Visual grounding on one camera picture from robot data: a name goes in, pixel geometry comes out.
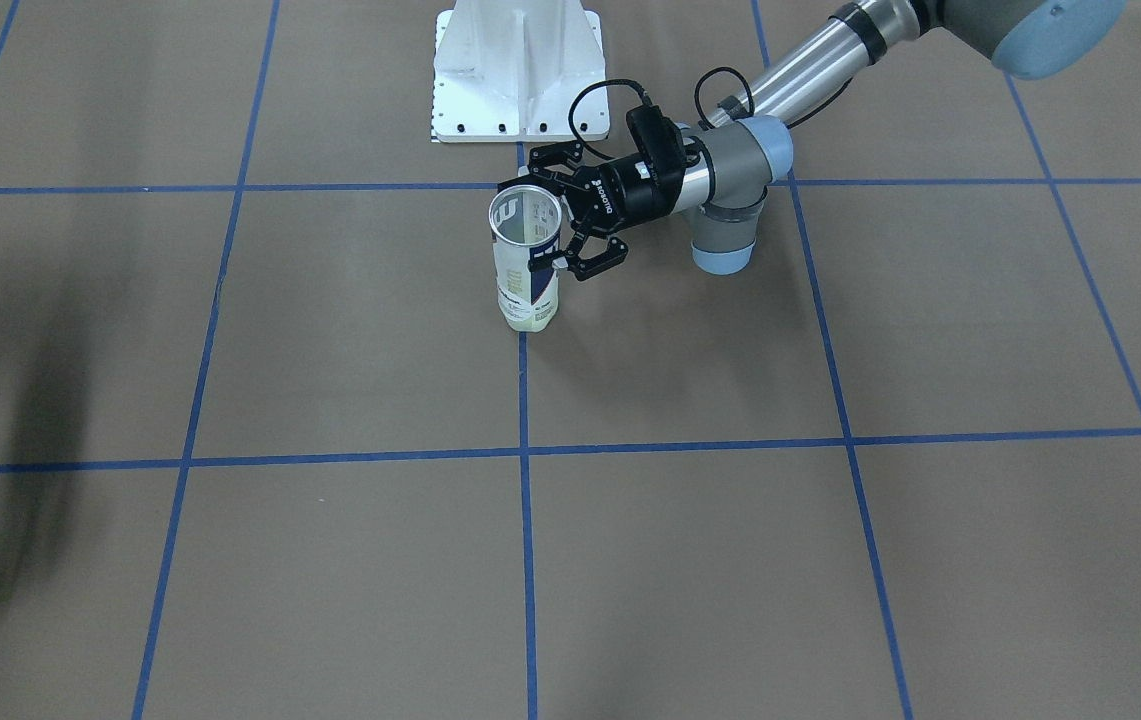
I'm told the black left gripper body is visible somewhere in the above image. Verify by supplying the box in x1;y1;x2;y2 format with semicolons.
571;157;685;233

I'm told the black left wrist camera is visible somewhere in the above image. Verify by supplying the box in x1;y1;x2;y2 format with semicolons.
625;102;686;193

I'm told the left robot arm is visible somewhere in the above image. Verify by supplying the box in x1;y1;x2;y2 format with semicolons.
488;1;1126;281

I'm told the black camera cable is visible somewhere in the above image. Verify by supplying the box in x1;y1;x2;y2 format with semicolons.
568;66;856;146

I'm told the clear tennis ball tube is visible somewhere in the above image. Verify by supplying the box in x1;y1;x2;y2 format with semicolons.
488;184;564;332

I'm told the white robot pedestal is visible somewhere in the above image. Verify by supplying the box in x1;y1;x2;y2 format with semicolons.
430;1;610;143

